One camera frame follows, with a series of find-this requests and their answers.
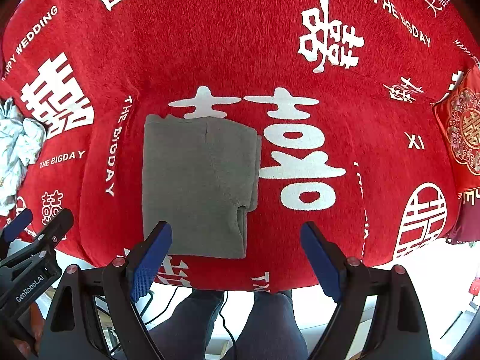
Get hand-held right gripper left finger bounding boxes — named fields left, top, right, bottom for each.
left=37, top=220, right=174, bottom=360

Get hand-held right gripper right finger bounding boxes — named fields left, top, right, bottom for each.
left=300, top=221, right=436, bottom=360

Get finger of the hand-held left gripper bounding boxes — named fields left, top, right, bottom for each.
left=33, top=208, right=74, bottom=253
left=0, top=208, right=34, bottom=249

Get grey sweater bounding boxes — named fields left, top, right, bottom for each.
left=142, top=114, right=262, bottom=259

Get person's left hand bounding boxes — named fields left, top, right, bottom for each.
left=7, top=301, right=43, bottom=357

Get person's left leg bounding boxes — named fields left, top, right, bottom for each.
left=148, top=289, right=226, bottom=360

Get person's leg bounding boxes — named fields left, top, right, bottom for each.
left=148, top=289, right=226, bottom=360
left=221, top=290, right=310, bottom=360

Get person's right leg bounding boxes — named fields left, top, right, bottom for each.
left=221, top=290, right=310, bottom=360

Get white floral cloth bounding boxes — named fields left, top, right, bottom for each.
left=0, top=97, right=47, bottom=214

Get dark red cloth bag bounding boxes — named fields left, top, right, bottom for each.
left=446, top=187, right=480, bottom=248

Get red embroidered cushion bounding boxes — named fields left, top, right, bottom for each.
left=431, top=65, right=480, bottom=190

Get red printed blanket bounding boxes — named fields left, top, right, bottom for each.
left=0, top=0, right=480, bottom=294

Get black cable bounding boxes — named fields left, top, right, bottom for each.
left=218, top=290, right=238, bottom=360
left=140, top=287, right=181, bottom=327

